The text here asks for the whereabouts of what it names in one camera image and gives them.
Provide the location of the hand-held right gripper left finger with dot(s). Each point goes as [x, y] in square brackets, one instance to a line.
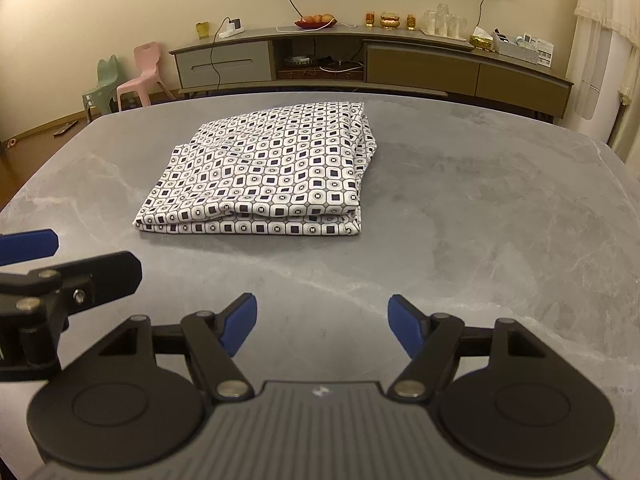
[239, 322]

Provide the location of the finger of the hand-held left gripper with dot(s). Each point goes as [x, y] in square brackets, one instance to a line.
[27, 246]
[107, 275]

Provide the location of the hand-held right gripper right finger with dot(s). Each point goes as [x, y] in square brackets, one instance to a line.
[404, 324]

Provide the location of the white black-patterned pants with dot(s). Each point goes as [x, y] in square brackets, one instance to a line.
[260, 175]

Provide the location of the dark flat floor object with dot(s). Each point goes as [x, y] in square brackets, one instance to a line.
[65, 129]

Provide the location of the green plastic chair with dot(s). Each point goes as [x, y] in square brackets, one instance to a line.
[106, 77]

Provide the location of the pink plastic chair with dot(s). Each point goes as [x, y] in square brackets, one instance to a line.
[147, 62]

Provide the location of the long grey-brown TV cabinet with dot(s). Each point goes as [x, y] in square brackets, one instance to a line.
[420, 67]

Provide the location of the round metal tin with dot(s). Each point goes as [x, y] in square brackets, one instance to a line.
[300, 61]

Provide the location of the white power strip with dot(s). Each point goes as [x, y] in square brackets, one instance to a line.
[231, 31]

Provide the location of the gold tissue box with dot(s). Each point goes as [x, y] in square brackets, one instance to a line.
[481, 41]

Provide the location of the white basket of small boxes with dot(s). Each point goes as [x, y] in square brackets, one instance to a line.
[522, 50]

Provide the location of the amber glass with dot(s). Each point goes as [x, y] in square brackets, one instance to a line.
[411, 22]
[370, 19]

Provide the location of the group of clear glasses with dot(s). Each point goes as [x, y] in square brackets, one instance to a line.
[444, 24]

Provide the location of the gold bowl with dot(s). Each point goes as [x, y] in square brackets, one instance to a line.
[390, 21]

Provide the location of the white standing air conditioner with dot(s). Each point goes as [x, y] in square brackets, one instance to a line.
[600, 85]

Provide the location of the red plate of fruit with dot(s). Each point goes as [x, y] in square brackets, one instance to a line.
[315, 21]

